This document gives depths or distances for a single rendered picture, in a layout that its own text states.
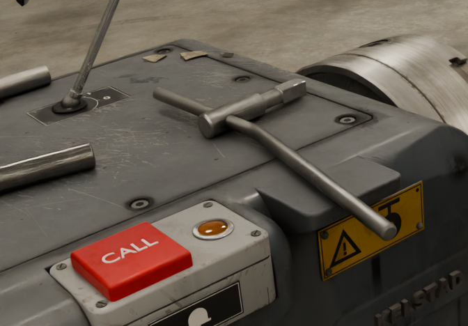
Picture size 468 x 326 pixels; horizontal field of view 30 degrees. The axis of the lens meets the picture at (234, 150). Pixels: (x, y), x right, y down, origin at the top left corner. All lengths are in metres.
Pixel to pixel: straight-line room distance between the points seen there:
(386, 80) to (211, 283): 0.41
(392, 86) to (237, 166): 0.27
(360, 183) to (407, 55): 0.34
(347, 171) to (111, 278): 0.21
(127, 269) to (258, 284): 0.10
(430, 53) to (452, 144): 0.25
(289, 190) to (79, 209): 0.16
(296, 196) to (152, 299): 0.15
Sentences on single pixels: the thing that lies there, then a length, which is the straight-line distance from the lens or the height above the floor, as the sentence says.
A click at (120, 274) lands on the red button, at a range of 0.55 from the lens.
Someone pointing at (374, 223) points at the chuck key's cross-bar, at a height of 1.26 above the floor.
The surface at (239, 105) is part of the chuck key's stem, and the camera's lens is 0.76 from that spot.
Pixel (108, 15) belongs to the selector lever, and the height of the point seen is 1.34.
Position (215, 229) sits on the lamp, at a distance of 0.60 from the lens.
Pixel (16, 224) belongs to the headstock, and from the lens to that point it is 0.67.
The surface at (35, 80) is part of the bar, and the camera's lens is 0.94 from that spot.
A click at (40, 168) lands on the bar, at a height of 1.27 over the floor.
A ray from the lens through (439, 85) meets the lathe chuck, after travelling 0.93.
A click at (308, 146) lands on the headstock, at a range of 0.71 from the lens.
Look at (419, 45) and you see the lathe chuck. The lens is 0.99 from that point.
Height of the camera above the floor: 1.55
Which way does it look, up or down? 24 degrees down
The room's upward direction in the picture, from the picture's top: 8 degrees counter-clockwise
